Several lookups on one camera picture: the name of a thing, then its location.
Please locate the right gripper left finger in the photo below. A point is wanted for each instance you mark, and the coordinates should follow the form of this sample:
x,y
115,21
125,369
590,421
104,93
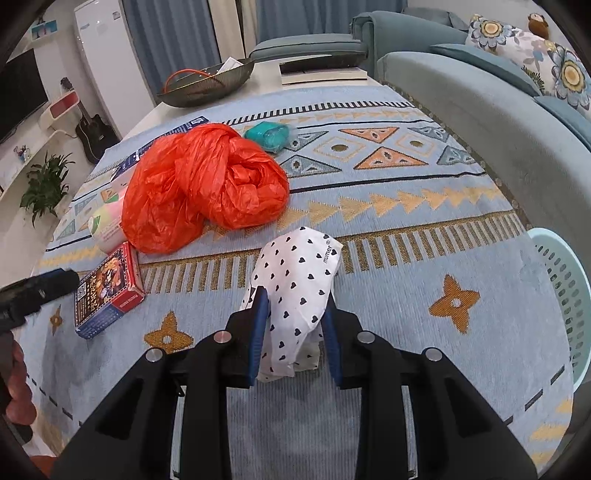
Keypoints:
x,y
130,433

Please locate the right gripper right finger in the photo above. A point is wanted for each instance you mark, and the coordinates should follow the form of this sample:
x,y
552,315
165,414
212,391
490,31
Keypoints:
x,y
458,435

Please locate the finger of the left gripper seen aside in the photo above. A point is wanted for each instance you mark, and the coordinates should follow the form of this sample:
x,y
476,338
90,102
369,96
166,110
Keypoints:
x,y
27,296

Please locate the pink white yogurt bottle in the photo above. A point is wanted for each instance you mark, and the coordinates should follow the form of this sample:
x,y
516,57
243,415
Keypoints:
x,y
105,226

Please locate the red plastic bag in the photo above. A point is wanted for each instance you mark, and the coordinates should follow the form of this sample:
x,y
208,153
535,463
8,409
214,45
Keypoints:
x,y
208,174

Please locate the white heart-pattern paper bag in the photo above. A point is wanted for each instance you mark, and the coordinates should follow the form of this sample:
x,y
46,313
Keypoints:
x,y
298,271

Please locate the light blue trash basket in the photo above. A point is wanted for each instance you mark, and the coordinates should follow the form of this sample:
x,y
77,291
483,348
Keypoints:
x,y
572,290

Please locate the red blue card box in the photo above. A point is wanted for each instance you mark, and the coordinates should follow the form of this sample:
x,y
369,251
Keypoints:
x,y
108,292

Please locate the green potted plant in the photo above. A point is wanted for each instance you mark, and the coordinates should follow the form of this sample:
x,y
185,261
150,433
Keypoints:
x,y
46,186

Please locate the black guitar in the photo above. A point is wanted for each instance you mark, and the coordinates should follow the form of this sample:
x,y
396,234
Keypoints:
x,y
95,135

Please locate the black television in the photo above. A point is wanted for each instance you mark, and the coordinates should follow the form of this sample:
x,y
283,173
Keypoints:
x,y
22,92

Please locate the white air conditioner tower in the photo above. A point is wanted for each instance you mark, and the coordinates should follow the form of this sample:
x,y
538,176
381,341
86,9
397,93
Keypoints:
x,y
112,63

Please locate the dark oval tray bowl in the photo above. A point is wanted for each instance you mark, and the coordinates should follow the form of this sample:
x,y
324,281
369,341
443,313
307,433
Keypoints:
x,y
187,88

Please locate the teal sofa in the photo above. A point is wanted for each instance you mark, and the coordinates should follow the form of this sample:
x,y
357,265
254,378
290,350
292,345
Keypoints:
x,y
534,159

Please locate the blue curtain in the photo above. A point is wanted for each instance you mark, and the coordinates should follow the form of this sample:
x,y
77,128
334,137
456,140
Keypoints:
x,y
171,35

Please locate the teal tape dispenser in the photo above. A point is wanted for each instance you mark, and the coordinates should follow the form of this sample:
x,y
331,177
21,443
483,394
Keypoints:
x,y
271,137

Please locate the blue cushion right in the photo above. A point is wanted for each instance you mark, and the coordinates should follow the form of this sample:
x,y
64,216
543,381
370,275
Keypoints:
x,y
575,122

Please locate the blue cushion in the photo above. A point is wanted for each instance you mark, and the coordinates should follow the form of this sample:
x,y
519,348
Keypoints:
x,y
575,122
500,67

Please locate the blue cushion left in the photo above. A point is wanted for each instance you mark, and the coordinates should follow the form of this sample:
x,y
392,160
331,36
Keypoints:
x,y
500,67

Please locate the teal ottoman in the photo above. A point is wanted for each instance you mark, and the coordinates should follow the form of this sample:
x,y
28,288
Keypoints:
x,y
306,45

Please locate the floral long pillow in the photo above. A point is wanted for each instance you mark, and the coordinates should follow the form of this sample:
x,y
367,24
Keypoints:
x,y
556,70

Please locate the brown monkey plush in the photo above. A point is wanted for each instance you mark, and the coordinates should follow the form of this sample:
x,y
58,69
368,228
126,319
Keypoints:
x,y
538,25

